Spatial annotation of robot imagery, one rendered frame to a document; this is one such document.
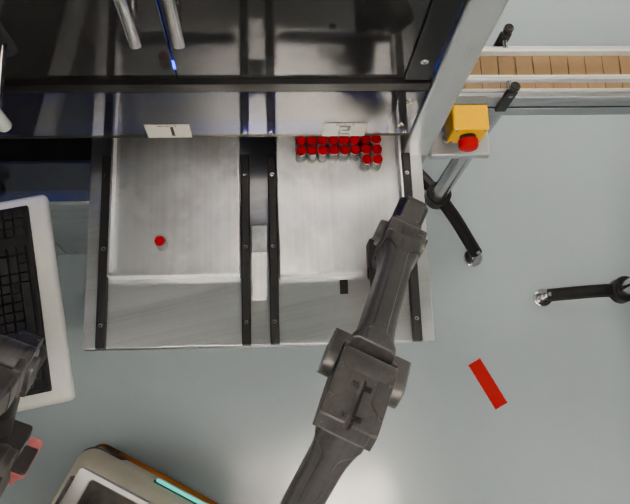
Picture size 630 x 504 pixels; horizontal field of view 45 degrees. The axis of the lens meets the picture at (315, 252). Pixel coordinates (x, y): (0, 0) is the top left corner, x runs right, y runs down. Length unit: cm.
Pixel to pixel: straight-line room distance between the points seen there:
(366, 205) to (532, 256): 111
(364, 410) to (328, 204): 75
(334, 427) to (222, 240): 74
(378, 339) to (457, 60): 51
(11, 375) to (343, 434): 43
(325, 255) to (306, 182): 16
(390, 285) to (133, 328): 62
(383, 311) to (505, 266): 154
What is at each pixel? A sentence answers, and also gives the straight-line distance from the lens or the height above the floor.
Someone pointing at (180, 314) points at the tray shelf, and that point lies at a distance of 154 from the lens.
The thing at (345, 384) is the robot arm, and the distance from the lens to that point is 92.
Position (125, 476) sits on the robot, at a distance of 214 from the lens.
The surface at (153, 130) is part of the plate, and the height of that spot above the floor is 103.
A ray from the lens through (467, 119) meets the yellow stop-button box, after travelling 154.
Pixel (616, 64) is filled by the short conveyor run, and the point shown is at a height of 93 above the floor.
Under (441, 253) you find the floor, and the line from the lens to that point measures 252.
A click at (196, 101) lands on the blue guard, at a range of 138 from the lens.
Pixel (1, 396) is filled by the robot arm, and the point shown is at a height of 141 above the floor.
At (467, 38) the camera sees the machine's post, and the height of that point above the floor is 136.
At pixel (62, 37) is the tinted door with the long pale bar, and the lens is 124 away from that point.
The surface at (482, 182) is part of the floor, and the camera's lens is 263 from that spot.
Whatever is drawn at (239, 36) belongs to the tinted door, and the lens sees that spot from 120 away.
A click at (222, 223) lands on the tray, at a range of 157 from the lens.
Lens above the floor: 238
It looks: 75 degrees down
